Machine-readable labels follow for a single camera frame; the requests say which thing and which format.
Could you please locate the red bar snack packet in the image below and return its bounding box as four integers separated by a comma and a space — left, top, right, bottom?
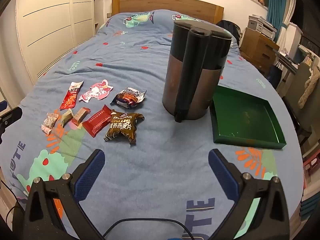
82, 105, 118, 138

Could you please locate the green tray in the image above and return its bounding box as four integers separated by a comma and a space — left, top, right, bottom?
209, 85, 287, 150

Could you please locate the black backpack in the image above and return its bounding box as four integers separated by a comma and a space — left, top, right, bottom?
216, 20, 242, 47

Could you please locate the grey desk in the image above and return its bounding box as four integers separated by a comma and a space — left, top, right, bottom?
275, 50, 303, 90

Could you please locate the white printer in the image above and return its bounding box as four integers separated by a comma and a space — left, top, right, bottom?
247, 15, 277, 40

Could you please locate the pink cartoon snack packet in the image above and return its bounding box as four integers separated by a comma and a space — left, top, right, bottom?
79, 79, 113, 103

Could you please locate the navy tote bag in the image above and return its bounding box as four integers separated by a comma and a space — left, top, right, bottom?
269, 64, 283, 88

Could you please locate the teal curtain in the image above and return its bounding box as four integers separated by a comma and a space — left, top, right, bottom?
266, 0, 288, 40

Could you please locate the white pink candy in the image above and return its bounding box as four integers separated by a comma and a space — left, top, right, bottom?
41, 112, 60, 133

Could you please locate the red long snack packet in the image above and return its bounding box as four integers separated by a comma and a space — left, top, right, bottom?
59, 80, 84, 110

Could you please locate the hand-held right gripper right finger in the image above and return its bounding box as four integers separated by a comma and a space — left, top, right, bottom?
208, 149, 290, 240

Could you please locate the red stool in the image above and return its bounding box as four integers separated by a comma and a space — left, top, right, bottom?
302, 152, 320, 178

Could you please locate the beige plush toy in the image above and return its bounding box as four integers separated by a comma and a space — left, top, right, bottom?
297, 66, 320, 109

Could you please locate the wooden headboard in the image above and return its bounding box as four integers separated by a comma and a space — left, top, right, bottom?
111, 0, 224, 24

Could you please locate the cream wardrobe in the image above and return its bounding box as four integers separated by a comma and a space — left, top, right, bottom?
15, 0, 97, 79

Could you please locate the grey green chair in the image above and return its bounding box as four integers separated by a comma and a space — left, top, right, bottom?
282, 62, 320, 145

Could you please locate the black cable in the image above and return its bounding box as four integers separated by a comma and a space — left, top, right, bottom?
104, 219, 195, 240

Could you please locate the beige candy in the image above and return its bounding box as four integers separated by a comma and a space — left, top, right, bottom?
60, 109, 74, 127

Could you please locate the brown red candy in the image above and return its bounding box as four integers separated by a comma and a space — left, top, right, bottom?
71, 107, 91, 127

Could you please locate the dark steel electric kettle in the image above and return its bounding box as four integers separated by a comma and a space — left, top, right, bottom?
162, 20, 233, 123

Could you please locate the blue orange snack packet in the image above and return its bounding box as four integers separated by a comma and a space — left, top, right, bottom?
111, 88, 147, 109

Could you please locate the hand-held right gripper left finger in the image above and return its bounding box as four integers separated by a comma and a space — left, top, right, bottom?
24, 149, 105, 240

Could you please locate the brown oatmeal snack packet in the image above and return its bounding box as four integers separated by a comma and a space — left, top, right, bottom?
104, 110, 145, 145

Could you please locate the blue printed bedsheet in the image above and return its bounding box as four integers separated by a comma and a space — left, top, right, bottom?
0, 10, 304, 240

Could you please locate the wooden drawer cabinet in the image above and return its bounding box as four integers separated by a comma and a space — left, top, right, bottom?
240, 27, 280, 75

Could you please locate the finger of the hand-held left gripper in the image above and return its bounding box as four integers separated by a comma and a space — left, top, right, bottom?
0, 106, 23, 143

